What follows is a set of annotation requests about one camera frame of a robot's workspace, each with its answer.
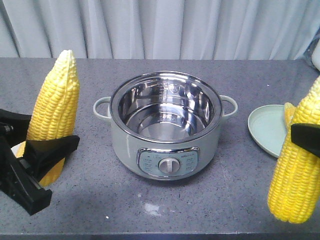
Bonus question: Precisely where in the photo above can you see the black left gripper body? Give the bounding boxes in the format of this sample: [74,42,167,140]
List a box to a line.
[0,125,53,216]

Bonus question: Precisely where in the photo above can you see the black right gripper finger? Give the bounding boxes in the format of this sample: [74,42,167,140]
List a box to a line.
[291,123,320,158]

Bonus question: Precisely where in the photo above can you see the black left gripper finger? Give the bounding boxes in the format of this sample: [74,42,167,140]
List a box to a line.
[0,109,32,147]
[23,135,80,180]

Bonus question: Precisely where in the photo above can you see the yellow corn cob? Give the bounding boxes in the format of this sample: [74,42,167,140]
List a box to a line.
[15,49,81,188]
[267,78,320,224]
[284,102,297,127]

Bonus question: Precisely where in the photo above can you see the light green plate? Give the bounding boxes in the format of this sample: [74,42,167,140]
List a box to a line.
[247,104,287,158]

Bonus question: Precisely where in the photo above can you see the grey stone countertop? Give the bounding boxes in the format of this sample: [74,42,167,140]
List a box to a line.
[0,59,320,240]

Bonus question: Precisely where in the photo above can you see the white blender appliance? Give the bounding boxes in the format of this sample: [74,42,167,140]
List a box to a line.
[303,41,320,71]

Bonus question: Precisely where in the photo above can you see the green electric cooking pot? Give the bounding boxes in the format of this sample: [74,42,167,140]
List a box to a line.
[94,71,238,181]

